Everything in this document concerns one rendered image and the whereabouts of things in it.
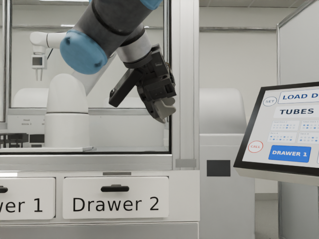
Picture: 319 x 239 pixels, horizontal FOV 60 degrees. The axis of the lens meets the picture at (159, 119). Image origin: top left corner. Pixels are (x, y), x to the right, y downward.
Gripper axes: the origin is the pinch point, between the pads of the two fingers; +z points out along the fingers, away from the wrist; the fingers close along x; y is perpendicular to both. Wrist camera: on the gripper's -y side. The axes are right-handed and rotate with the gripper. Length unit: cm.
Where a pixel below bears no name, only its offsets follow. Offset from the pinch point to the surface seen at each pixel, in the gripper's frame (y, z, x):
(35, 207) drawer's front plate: -38.8, 5.4, -13.3
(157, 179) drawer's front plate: -6.1, 13.3, -8.5
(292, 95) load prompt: 36.5, 13.4, 8.5
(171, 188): -3.8, 18.1, -9.3
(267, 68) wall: 99, 214, 287
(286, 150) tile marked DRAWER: 28.3, 14.0, -9.2
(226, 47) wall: 53, 172, 309
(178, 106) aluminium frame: 4.7, 3.6, 7.2
